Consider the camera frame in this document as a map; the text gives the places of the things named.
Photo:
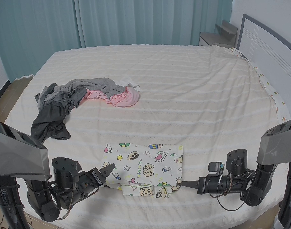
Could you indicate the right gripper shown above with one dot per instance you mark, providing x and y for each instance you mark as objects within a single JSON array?
[{"x": 212, "y": 185}]

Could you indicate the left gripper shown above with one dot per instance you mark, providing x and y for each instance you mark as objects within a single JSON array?
[{"x": 93, "y": 178}]

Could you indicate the white printed pyjama top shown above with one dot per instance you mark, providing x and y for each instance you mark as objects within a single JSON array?
[{"x": 145, "y": 166}]

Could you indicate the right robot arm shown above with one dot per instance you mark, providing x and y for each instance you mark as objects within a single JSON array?
[{"x": 276, "y": 149}]

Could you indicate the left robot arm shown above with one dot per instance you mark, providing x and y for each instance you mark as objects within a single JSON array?
[{"x": 14, "y": 151}]

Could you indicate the pile of clothes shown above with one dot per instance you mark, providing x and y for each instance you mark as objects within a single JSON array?
[{"x": 52, "y": 118}]

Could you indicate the bed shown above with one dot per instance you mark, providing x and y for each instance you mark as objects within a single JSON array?
[{"x": 183, "y": 92}]

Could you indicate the grey bedside table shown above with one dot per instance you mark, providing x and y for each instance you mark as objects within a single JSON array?
[{"x": 214, "y": 39}]

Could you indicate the blue-green curtain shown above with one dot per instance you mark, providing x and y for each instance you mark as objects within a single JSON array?
[
  {"x": 147, "y": 13},
  {"x": 35, "y": 20}
]

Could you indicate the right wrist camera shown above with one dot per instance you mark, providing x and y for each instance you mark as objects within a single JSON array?
[{"x": 214, "y": 167}]

